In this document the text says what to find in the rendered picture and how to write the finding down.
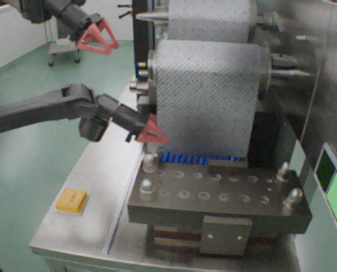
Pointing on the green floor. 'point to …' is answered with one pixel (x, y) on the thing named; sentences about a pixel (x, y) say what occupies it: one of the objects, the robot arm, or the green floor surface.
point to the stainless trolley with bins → (61, 46)
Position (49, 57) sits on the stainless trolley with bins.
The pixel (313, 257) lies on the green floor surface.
